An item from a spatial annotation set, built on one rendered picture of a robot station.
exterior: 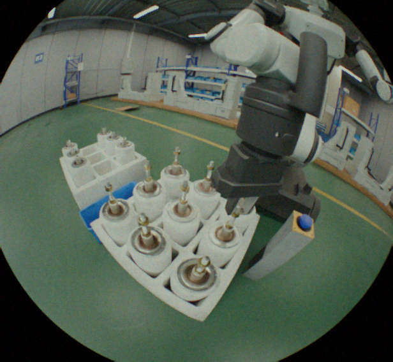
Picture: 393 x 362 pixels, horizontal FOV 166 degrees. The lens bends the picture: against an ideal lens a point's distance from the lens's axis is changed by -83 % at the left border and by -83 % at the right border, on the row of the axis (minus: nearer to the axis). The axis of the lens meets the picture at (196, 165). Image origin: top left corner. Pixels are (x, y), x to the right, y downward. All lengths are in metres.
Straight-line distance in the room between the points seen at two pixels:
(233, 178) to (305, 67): 0.16
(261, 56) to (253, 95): 0.05
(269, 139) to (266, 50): 0.10
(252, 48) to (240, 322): 0.65
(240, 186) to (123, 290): 0.49
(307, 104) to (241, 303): 0.56
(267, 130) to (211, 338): 0.56
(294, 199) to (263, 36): 0.66
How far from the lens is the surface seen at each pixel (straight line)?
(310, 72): 0.16
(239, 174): 0.19
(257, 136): 0.17
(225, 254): 0.33
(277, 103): 0.16
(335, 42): 0.67
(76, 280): 0.64
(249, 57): 0.17
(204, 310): 0.35
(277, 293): 0.65
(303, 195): 0.74
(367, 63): 0.75
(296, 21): 0.60
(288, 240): 0.38
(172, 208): 0.36
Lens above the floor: 0.53
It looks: 31 degrees down
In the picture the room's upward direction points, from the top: 9 degrees clockwise
